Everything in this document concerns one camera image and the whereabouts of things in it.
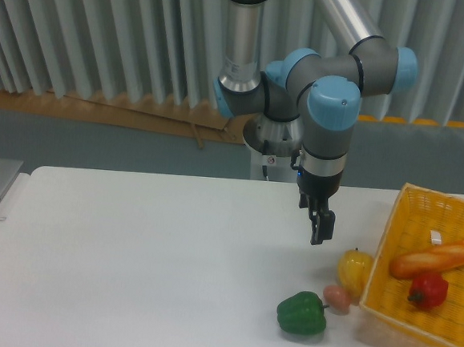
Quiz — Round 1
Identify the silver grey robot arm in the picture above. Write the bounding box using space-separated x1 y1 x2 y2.
213 0 418 244

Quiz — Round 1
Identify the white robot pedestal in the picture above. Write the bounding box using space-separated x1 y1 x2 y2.
249 150 297 184

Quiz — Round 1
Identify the green bell pepper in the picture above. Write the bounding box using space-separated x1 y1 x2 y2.
276 291 327 337

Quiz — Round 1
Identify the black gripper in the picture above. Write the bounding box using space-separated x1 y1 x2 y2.
297 167 343 245

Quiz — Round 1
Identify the red bell pepper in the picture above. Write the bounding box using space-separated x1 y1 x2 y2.
407 272 449 309

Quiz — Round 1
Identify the pink egg-shaped potato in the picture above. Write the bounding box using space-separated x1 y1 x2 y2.
323 284 352 314

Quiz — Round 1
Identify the baguette bread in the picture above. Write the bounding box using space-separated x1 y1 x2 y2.
389 240 464 280

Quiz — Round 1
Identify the yellow woven basket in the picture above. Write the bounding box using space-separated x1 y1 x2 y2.
359 184 464 347

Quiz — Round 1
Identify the brown cardboard sheet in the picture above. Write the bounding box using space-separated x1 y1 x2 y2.
0 90 252 148

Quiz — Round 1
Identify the small white tag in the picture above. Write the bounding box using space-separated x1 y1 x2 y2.
430 230 443 246

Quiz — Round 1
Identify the yellow bell pepper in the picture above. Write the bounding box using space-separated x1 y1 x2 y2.
337 248 374 300

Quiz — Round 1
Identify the black cable at base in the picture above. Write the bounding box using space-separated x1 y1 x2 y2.
260 139 274 182

